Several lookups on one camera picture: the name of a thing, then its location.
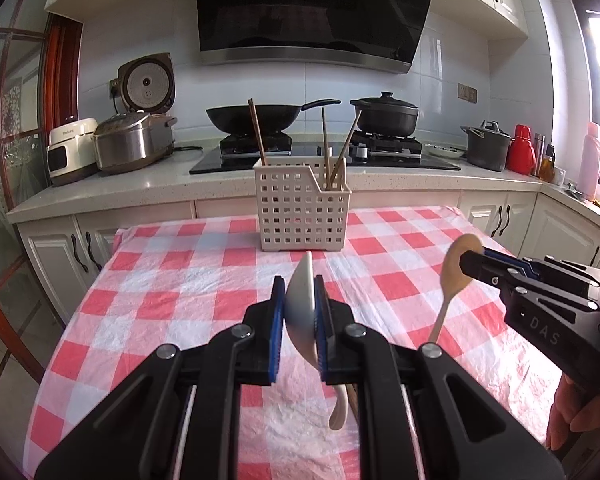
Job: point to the steel thermos bottle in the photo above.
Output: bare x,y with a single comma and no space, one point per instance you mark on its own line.
537,155

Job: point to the pink bottle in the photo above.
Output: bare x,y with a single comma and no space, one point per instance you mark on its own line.
590,165

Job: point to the black wok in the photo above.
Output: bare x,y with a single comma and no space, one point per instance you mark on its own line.
235,117

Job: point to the single wooden chopstick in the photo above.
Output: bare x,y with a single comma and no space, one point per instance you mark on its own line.
345,150
256,130
325,150

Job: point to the wall socket with plug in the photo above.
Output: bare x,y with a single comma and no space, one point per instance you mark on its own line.
114,90

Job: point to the bundle of wooden chopsticks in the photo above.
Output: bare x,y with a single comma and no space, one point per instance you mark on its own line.
353,396

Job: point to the grey stockpot with lid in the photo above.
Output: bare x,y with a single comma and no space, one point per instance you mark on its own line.
486,150

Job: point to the amber oil bottle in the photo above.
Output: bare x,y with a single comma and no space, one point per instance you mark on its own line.
547,167

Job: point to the white ceramic spoon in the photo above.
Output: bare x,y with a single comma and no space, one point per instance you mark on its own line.
300,310

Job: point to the red-brown framed glass door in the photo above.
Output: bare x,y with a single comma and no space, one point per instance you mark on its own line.
60,110

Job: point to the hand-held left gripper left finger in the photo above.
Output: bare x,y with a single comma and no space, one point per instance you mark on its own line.
278,325

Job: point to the white perforated plastic basket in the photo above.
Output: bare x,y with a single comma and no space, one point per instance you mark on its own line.
300,210

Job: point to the person's right hand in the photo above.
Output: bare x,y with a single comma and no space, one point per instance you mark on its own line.
565,415

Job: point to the black lidded casserole pot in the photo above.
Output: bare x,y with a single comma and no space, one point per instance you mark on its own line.
385,117

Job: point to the black glass gas hob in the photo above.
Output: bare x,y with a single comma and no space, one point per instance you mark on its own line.
305,152

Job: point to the black range hood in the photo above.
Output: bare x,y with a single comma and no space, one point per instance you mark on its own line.
310,10

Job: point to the red thermos flask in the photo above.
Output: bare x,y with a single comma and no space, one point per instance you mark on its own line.
519,152

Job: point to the light wooden spoon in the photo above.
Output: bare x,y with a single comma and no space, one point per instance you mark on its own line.
457,270

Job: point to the light stone countertop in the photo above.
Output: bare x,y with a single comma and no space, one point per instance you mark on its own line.
130,187

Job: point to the red white checkered tablecloth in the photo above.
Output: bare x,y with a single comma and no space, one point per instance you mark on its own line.
180,285

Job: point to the gold wall switch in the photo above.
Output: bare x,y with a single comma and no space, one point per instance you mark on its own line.
468,92

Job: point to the silver rice cooker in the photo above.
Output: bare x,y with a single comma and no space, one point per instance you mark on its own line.
130,142

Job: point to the small white cooker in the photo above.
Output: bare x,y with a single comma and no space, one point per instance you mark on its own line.
70,152

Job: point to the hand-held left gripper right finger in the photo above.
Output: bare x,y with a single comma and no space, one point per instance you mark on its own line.
321,330

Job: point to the small plate with food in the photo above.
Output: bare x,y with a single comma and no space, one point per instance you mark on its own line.
445,150

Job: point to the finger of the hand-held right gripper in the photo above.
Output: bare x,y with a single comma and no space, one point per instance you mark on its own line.
485,269
555,269

